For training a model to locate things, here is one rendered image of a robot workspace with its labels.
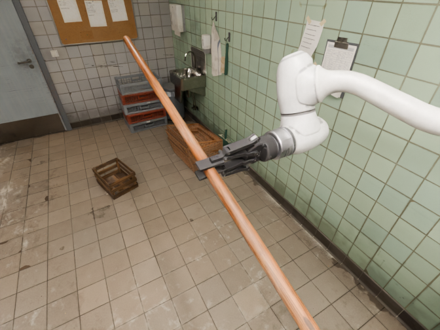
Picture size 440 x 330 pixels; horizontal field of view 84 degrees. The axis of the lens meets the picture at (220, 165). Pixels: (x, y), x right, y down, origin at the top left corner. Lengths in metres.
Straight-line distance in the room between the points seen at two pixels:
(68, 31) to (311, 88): 3.75
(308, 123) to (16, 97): 4.06
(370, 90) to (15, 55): 4.04
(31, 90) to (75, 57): 0.75
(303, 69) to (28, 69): 3.89
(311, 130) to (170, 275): 1.70
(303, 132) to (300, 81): 0.14
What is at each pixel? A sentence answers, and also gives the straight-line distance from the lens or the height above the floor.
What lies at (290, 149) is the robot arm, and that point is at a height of 1.48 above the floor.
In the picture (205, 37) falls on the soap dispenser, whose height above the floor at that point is 1.36.
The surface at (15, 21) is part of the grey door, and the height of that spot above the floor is 1.49.
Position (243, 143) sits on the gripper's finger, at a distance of 0.64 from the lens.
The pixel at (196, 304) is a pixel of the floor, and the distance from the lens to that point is 2.04.
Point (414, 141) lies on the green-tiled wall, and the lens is 1.67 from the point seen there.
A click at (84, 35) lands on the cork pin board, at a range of 4.19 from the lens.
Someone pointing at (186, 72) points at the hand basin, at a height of 0.83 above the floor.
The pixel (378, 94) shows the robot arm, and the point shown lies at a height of 1.64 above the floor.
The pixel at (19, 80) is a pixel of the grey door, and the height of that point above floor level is 0.83.
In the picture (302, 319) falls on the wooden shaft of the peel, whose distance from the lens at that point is 0.52.
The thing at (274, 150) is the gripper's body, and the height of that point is 1.49.
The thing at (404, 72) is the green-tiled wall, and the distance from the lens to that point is 1.63.
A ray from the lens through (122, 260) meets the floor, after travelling 2.34.
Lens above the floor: 1.87
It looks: 37 degrees down
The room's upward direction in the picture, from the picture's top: straight up
